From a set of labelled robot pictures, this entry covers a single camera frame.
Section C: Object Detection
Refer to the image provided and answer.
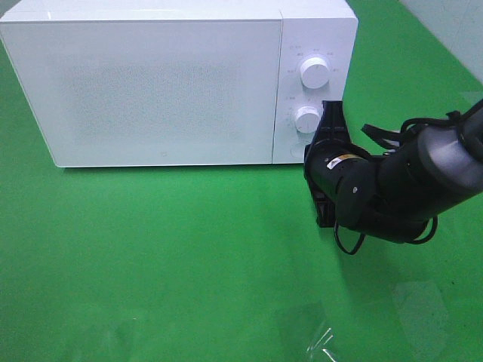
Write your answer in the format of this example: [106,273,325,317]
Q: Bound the round door release button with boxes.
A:
[290,142,309,160]

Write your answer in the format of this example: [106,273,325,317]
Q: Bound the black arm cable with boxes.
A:
[331,111,463,256]

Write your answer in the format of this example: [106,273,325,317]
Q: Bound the white dial knob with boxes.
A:
[300,56,330,90]
[294,106,321,133]

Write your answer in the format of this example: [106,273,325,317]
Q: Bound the white microwave oven body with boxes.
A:
[1,1,358,164]

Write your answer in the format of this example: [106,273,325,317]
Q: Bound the green table mat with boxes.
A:
[1,51,482,361]

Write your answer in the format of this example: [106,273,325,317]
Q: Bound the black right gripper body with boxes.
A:
[304,130,353,196]

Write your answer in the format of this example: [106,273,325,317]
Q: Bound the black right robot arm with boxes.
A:
[304,101,482,244]

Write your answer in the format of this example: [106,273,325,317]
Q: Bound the white microwave door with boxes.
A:
[1,20,281,167]

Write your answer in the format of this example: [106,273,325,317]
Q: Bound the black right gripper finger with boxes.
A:
[317,100,349,134]
[311,189,336,228]

